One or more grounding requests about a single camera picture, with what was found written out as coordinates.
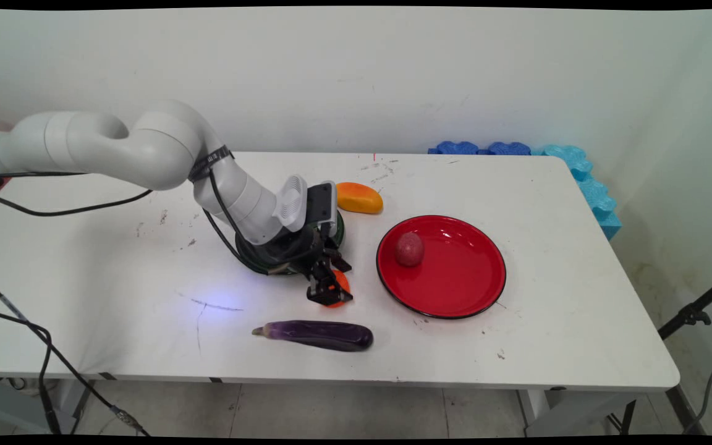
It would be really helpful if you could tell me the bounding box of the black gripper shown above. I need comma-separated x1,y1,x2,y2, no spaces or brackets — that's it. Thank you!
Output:
256,224,354,306

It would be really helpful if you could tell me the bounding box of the small orange toy fruit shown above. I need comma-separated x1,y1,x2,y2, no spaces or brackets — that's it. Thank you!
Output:
325,269,352,309

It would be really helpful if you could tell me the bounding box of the purple toy eggplant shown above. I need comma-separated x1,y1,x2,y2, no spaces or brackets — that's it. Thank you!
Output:
252,320,374,353

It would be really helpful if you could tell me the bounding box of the dark green plate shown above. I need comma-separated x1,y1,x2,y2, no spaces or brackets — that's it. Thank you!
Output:
235,210,345,276

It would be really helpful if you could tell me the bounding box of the orange yellow toy mango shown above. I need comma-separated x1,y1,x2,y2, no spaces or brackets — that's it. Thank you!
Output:
336,182,384,215

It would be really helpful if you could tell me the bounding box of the dark red toy ball fruit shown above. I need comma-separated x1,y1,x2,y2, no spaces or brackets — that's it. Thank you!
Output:
395,232,425,268

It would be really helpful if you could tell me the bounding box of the red plate with black rim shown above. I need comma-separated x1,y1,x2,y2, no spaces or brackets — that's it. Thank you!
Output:
376,214,507,320

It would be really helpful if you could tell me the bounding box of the dark blue foam mat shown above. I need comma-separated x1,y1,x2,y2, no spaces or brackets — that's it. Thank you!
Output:
428,141,481,156
485,142,532,156

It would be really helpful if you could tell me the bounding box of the light blue foam mat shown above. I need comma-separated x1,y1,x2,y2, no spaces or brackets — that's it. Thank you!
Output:
532,144,623,241

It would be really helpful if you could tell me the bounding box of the black table leg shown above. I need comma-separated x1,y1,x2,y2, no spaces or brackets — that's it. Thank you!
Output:
606,399,638,436

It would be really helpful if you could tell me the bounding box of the black tripod stand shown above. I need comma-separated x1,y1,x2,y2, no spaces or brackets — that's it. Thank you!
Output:
658,272,712,436

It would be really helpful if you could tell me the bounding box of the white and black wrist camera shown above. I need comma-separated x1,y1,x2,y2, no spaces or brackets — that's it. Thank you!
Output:
273,174,339,240

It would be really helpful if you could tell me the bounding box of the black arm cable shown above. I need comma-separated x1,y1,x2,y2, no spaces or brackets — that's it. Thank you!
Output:
0,168,282,276

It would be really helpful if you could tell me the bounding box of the black arm strap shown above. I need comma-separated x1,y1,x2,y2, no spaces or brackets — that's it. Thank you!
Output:
188,145,235,184

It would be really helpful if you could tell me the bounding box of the black floor cable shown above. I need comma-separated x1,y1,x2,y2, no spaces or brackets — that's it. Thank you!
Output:
0,277,151,437

